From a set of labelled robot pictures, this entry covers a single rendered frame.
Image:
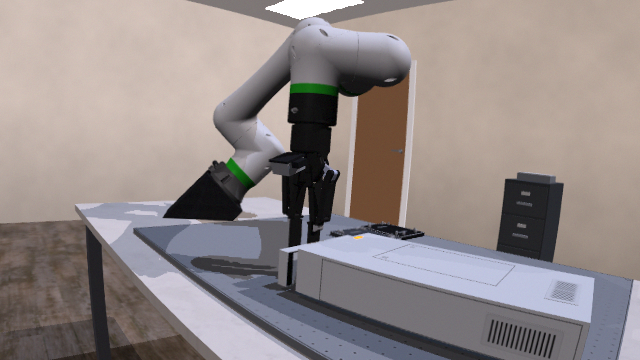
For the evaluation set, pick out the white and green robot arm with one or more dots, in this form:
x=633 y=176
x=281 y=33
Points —
x=321 y=58

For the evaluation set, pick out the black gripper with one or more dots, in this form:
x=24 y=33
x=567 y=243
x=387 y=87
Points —
x=315 y=141

